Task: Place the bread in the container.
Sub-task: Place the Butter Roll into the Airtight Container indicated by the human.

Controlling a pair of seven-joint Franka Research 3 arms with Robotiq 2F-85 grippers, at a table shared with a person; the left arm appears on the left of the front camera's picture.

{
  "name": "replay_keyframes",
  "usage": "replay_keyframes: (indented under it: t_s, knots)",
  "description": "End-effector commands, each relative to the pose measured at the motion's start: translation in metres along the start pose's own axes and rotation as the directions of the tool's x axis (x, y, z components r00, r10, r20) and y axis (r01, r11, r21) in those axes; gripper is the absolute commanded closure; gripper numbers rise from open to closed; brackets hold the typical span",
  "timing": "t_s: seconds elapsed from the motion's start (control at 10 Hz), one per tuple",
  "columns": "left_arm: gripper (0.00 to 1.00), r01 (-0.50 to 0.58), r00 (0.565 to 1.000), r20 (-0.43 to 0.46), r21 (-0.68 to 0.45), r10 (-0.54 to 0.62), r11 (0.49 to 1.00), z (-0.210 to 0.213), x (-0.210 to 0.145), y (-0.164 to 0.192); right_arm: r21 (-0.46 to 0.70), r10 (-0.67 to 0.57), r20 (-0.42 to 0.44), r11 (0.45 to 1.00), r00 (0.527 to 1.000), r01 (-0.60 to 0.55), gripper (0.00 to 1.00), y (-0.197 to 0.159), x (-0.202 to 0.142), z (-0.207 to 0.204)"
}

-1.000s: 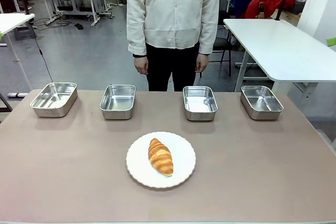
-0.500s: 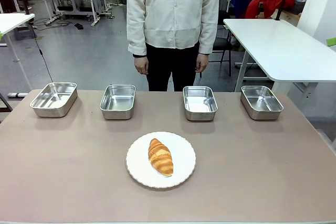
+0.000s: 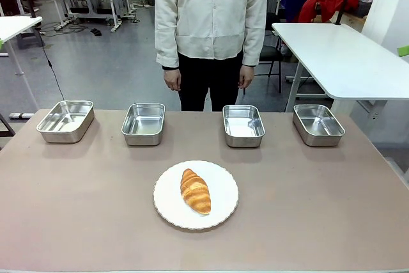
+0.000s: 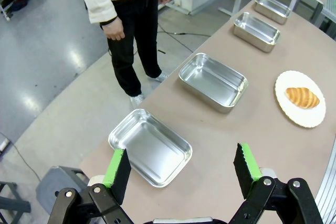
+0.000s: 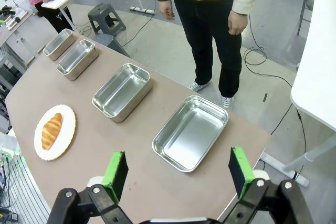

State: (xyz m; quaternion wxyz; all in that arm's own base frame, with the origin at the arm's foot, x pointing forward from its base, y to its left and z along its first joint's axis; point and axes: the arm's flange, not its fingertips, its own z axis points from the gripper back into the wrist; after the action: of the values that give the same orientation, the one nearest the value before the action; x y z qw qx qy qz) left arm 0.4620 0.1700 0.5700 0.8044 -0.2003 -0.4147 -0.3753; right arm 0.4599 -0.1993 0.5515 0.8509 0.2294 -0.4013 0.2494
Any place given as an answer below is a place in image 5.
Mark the pink person's black trousers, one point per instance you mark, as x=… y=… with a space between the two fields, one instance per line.
x=52 y=16

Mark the small shallow steel container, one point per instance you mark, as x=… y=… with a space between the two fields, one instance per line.
x=58 y=44

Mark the person's left hand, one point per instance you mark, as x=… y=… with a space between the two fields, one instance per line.
x=237 y=23

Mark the person's left white sneaker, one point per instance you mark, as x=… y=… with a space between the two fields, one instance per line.
x=227 y=102

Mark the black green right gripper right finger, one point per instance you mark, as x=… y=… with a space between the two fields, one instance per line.
x=240 y=171

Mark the dark grey plastic stool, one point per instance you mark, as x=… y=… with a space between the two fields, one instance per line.
x=110 y=41

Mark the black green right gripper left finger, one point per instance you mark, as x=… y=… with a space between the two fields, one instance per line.
x=115 y=176

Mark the person's right hand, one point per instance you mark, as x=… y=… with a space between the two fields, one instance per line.
x=166 y=9

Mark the cluttered workbench with tools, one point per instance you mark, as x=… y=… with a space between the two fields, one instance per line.
x=13 y=19

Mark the person's right white sneaker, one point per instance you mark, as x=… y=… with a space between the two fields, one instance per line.
x=197 y=85

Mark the narrow deep steel container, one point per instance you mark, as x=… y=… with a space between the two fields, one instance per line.
x=76 y=60

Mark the white table with wide foot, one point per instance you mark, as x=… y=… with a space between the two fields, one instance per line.
x=320 y=51

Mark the aluminium frame rack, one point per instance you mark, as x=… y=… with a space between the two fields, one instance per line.
x=8 y=64

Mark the person's white sneaker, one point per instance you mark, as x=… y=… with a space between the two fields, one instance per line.
x=227 y=102
x=197 y=85

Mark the golden croissant bread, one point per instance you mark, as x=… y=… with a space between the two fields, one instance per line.
x=51 y=132

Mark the medium steel container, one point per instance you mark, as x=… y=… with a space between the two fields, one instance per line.
x=122 y=93

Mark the white power strip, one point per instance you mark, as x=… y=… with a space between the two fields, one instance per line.
x=141 y=10

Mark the white scalloped plate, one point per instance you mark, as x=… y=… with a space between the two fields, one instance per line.
x=67 y=119

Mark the large shallow steel container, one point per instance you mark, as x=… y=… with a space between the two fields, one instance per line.
x=189 y=134

